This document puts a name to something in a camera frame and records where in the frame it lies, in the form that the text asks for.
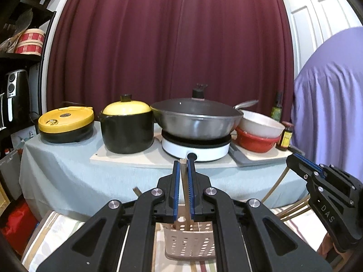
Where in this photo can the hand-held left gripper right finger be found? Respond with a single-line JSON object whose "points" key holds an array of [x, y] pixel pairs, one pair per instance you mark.
{"points": [[192, 187]]}

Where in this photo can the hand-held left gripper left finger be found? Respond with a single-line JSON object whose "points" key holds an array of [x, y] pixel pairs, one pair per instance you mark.
{"points": [[176, 187]]}

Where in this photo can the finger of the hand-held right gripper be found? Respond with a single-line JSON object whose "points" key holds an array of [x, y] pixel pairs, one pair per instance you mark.
{"points": [[305, 167]]}

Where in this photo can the tan wooden chopstick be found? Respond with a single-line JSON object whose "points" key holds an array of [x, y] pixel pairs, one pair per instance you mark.
{"points": [[293, 203], [296, 212], [275, 185], [136, 191]]}

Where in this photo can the person's right hand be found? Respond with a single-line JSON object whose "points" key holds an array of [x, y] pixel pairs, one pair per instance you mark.
{"points": [[329, 250]]}

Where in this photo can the brown sauce jar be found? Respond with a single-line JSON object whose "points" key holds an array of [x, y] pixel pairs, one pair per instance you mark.
{"points": [[285, 138]]}

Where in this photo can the white induction cooker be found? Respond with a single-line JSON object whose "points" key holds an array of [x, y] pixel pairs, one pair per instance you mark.
{"points": [[195, 148]]}

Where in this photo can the grey tray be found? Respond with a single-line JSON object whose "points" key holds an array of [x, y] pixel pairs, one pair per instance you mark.
{"points": [[261, 155]]}

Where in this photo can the red colander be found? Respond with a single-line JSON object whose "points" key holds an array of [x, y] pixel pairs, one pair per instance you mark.
{"points": [[255, 143]]}

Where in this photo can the beige board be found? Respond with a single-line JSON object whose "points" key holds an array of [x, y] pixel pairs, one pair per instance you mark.
{"points": [[127, 158]]}

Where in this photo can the white bowl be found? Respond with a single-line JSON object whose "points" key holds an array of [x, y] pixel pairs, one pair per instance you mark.
{"points": [[261, 126]]}

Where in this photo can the dark green oil bottle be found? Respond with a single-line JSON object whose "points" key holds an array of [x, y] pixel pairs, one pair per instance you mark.
{"points": [[276, 110]]}

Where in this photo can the steel wok with lid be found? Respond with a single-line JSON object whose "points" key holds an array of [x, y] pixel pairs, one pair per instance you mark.
{"points": [[195, 121]]}

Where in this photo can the purple cloth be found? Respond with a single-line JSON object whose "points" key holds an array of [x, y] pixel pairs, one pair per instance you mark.
{"points": [[331, 99]]}

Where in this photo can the black pot with yellow lid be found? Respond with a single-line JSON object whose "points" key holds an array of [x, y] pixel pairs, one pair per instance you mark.
{"points": [[127, 130]]}

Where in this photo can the grey-blue table cloth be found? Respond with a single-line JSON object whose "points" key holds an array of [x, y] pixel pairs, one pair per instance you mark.
{"points": [[71, 175]]}

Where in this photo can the yellow-lidded black electric cooker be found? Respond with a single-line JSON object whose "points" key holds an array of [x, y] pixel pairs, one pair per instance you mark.
{"points": [[65, 124]]}

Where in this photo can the maroon curtain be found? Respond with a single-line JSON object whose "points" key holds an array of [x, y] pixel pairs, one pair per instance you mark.
{"points": [[170, 34]]}

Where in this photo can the white door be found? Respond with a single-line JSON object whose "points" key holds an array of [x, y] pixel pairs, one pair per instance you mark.
{"points": [[317, 5]]}

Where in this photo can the red bag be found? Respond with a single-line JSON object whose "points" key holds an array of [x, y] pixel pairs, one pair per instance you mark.
{"points": [[17, 223]]}

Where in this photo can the grey plastic bag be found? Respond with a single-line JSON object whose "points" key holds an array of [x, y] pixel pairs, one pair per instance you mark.
{"points": [[10, 175]]}

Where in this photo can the black air fryer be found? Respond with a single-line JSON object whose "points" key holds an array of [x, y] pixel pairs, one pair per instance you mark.
{"points": [[14, 96]]}

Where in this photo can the black shelf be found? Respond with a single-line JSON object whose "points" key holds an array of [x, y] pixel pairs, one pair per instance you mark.
{"points": [[31, 59]]}

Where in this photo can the red striped round box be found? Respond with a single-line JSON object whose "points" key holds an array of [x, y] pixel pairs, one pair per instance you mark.
{"points": [[33, 36], [28, 48]]}

